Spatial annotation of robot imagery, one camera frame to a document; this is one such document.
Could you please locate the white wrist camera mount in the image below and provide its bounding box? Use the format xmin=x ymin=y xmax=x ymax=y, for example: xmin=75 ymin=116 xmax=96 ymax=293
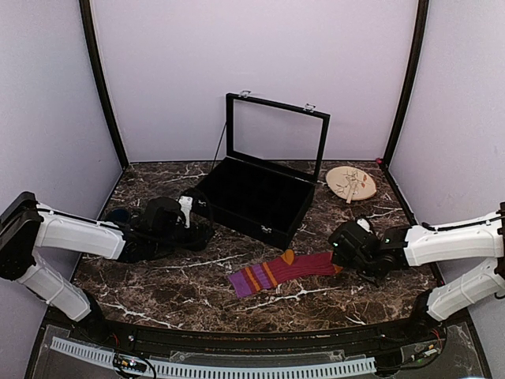
xmin=178 ymin=195 xmax=193 ymax=229
xmin=355 ymin=217 xmax=375 ymax=234

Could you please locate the black left frame post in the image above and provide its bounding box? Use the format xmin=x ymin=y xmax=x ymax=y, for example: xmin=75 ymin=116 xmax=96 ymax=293
xmin=78 ymin=0 xmax=129 ymax=170

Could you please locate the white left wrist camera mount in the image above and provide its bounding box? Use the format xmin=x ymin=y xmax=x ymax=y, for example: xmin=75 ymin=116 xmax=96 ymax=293
xmin=178 ymin=195 xmax=193 ymax=229

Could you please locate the dark blue enamel mug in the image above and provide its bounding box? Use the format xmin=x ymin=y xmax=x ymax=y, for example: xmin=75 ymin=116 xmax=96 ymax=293
xmin=104 ymin=208 xmax=139 ymax=225

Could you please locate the black frame post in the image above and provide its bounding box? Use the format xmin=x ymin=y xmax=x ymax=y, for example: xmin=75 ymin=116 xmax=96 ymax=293
xmin=382 ymin=0 xmax=430 ymax=170
xmin=78 ymin=0 xmax=129 ymax=170

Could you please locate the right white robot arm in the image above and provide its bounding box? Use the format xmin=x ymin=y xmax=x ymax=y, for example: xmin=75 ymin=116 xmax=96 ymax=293
xmin=328 ymin=208 xmax=504 ymax=343

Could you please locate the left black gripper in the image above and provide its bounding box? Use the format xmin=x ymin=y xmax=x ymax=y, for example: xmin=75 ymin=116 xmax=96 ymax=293
xmin=152 ymin=221 xmax=214 ymax=254

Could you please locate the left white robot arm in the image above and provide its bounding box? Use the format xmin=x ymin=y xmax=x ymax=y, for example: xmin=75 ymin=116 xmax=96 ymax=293
xmin=1 ymin=191 xmax=214 ymax=344

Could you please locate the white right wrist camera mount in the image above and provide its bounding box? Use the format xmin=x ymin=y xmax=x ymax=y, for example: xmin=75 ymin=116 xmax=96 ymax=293
xmin=355 ymin=217 xmax=375 ymax=234

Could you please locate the purple orange striped sock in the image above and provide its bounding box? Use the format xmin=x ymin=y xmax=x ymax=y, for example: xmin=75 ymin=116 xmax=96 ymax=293
xmin=228 ymin=250 xmax=343 ymax=298

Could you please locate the black right frame post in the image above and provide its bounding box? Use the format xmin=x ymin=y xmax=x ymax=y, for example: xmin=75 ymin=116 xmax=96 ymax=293
xmin=382 ymin=0 xmax=430 ymax=170

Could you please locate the black display case box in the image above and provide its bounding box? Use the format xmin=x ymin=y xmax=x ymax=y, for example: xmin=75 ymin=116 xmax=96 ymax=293
xmin=196 ymin=92 xmax=331 ymax=250

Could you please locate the white slotted cable duct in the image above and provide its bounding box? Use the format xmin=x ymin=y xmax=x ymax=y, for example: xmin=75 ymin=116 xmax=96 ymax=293
xmin=50 ymin=337 xmax=377 ymax=378

